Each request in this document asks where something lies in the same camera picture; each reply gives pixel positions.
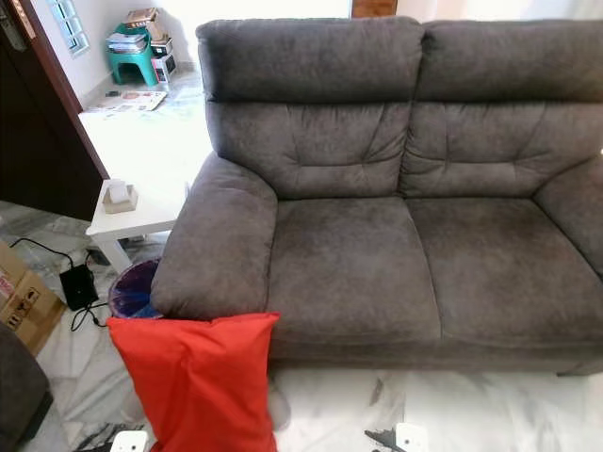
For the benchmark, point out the printed floor mat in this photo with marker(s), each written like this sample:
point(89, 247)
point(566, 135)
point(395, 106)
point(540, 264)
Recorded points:
point(130, 101)

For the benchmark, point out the brown cardboard box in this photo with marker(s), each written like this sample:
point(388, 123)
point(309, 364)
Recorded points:
point(30, 306)

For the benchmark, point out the green plastic stool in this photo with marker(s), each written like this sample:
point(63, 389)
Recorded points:
point(130, 64)

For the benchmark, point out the beige tissue box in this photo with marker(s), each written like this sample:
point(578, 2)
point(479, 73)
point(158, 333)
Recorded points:
point(120, 198)

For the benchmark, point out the dark brown door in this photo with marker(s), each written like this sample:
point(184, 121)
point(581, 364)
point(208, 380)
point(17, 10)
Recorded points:
point(42, 132)

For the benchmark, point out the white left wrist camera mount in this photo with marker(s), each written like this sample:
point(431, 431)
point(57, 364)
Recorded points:
point(129, 442)

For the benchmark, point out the white side table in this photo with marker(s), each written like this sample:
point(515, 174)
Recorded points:
point(141, 221)

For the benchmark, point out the small cardboard box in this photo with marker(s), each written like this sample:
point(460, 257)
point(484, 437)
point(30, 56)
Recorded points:
point(143, 19)

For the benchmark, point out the louvred glass window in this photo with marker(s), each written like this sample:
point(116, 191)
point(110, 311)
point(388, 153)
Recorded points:
point(69, 24)

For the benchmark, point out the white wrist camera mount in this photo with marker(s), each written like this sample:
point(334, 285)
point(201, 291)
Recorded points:
point(413, 438)
point(129, 442)

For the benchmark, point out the white printed carton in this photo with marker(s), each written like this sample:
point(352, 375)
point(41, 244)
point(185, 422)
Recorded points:
point(163, 64)

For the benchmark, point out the dark grey armchair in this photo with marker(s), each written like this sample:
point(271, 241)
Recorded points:
point(22, 391)

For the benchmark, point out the red pillow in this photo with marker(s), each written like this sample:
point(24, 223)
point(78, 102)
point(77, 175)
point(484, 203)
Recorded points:
point(198, 386)

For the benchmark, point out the waste bin with purple bag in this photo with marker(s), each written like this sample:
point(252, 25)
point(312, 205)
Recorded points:
point(135, 290)

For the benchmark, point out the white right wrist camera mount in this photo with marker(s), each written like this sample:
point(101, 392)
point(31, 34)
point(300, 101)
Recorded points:
point(413, 438)

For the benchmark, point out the black power adapter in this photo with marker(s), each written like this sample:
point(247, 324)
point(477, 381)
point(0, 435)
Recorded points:
point(78, 286)

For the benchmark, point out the grey fabric sofa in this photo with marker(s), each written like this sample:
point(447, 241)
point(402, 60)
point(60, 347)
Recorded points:
point(358, 264)

